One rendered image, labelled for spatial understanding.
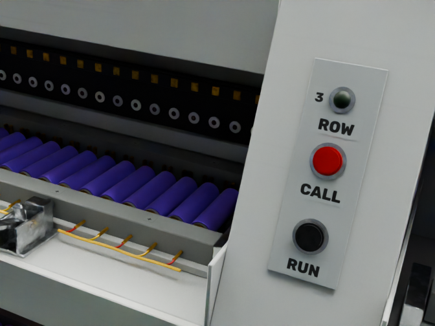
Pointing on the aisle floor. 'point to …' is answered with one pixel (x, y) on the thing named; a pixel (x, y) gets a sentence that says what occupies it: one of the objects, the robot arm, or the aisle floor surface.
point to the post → (392, 144)
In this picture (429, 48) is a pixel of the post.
